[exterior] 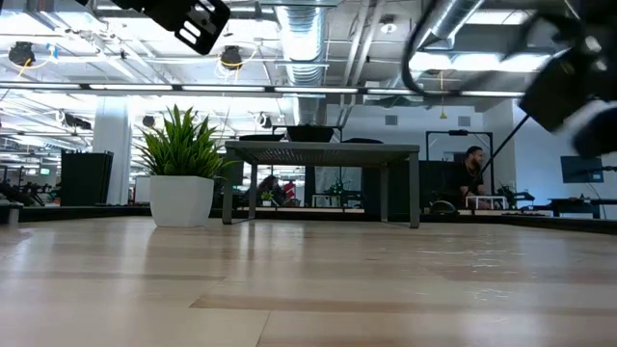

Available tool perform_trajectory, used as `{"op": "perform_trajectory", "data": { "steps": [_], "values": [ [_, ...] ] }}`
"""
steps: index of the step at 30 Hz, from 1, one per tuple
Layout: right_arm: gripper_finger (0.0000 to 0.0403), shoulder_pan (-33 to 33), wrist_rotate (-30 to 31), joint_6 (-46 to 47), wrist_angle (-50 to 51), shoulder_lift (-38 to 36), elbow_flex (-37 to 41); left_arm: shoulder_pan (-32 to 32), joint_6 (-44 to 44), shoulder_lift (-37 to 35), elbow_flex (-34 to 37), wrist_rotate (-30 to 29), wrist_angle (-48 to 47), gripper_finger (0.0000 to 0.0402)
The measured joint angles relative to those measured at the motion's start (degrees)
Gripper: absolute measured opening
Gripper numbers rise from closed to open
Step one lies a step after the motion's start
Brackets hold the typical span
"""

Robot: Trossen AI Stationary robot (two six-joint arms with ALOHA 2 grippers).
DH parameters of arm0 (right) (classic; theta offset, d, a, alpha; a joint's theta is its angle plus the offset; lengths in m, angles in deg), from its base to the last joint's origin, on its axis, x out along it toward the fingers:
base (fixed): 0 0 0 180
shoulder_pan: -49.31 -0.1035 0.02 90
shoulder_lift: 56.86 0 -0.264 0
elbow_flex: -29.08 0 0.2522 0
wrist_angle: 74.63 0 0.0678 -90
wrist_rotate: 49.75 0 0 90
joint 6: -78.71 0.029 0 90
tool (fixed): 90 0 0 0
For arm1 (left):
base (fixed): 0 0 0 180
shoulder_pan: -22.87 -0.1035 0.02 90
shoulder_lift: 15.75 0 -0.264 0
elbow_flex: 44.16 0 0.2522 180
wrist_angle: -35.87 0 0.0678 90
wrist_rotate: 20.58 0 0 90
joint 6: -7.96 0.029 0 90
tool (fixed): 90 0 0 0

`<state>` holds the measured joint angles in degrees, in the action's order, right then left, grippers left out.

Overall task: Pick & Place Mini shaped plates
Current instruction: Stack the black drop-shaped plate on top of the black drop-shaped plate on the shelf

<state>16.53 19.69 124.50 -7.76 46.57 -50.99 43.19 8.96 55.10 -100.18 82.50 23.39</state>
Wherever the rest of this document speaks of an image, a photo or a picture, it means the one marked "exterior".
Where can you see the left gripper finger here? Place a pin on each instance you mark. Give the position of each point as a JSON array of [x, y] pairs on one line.
[[193, 21]]

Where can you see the black teardrop mini plate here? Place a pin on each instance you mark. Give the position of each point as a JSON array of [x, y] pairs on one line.
[[262, 138]]

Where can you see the black square mini plate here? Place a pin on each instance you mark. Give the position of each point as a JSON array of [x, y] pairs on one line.
[[310, 134]]

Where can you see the black round ceiling device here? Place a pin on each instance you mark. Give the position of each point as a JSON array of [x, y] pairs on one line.
[[21, 53], [231, 57]]

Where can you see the long ceiling light strip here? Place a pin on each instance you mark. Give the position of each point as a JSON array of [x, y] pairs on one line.
[[130, 87]]

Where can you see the person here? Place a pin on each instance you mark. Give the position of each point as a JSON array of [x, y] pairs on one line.
[[470, 173], [270, 187], [289, 189]]

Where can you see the white building pillar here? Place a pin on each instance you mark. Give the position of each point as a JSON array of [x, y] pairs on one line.
[[111, 140]]

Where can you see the yellow ceiling pendant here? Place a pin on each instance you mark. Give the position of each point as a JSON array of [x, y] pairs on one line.
[[442, 114]]

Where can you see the green plant in white pot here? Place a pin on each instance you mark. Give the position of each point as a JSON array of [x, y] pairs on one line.
[[180, 200]]

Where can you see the grey perforated metal shelf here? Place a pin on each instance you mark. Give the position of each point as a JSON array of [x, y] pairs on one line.
[[318, 153]]

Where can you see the black panel cabinet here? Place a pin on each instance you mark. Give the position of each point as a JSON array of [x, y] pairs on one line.
[[87, 173]]

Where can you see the small background potted plant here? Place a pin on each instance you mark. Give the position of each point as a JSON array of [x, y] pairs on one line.
[[266, 196]]

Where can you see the black wall monitor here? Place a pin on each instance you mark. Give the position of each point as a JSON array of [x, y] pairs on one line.
[[581, 168]]

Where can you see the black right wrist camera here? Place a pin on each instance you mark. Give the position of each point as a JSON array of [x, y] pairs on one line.
[[554, 94]]

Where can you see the silver corrugated air duct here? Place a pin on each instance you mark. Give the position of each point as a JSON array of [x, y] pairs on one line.
[[453, 17], [303, 48]]

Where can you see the grey wall vent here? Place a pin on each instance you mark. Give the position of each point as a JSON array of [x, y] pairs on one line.
[[391, 119], [464, 120]]

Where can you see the black gantry frame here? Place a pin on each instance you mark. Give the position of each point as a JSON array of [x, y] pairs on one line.
[[458, 132]]

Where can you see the black metal table frame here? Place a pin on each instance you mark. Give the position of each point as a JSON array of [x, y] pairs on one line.
[[96, 212]]

